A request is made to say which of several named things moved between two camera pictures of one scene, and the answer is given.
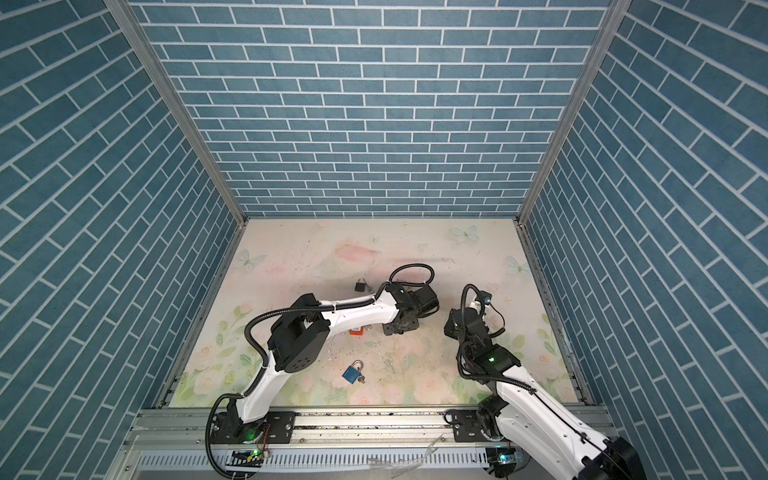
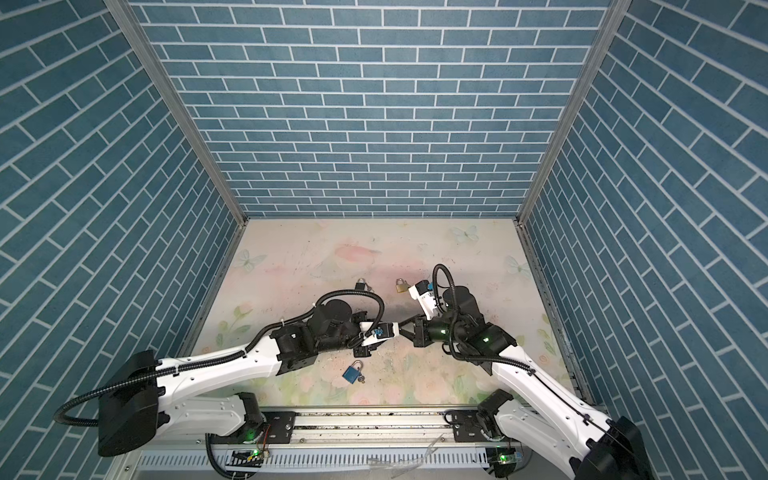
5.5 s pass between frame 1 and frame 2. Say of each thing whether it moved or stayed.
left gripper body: moved
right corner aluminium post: stayed
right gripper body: moved
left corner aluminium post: stayed
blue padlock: stayed
